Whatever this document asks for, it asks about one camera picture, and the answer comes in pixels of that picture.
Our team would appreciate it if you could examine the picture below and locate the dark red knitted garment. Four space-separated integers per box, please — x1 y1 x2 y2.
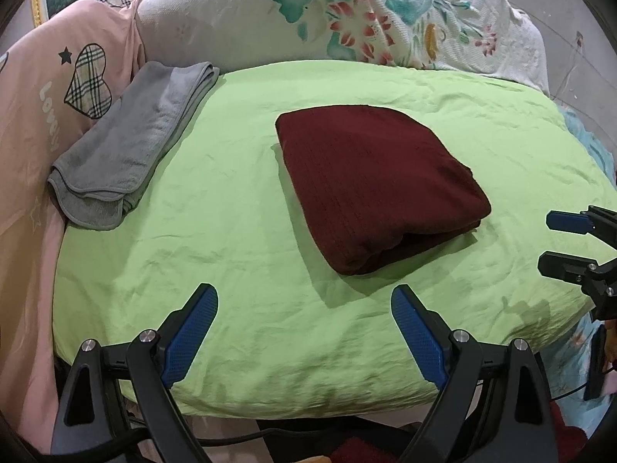
275 105 492 275

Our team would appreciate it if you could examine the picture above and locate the light blue patterned cloth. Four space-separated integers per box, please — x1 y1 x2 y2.
539 100 617 437

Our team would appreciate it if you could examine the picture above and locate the lime green bed sheet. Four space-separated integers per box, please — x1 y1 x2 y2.
52 61 616 419

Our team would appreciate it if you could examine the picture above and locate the grey folded towel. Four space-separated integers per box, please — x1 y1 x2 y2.
47 61 220 231

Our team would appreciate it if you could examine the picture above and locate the pink heart-print pillow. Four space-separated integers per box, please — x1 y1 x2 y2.
1 0 145 453

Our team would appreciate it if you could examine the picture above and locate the white floral quilt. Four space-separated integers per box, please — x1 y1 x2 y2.
136 0 549 91

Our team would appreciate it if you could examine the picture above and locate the black cable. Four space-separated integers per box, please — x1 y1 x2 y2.
130 379 594 446

